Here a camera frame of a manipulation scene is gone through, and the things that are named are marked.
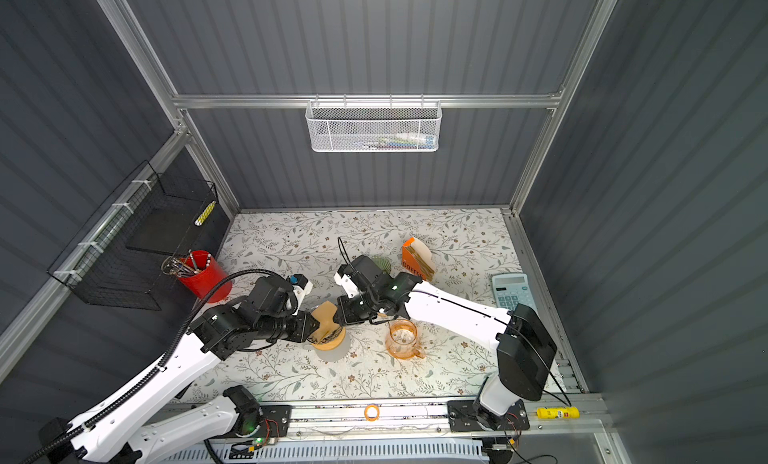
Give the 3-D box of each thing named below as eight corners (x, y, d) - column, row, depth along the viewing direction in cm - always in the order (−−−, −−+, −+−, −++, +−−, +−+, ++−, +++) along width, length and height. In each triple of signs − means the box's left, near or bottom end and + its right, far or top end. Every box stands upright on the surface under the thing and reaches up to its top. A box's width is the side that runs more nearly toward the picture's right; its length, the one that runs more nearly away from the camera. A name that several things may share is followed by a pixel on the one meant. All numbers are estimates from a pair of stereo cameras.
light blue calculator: (497, 310, 95) (500, 305, 92) (489, 278, 102) (492, 273, 100) (534, 310, 95) (538, 305, 92) (523, 278, 102) (526, 273, 100)
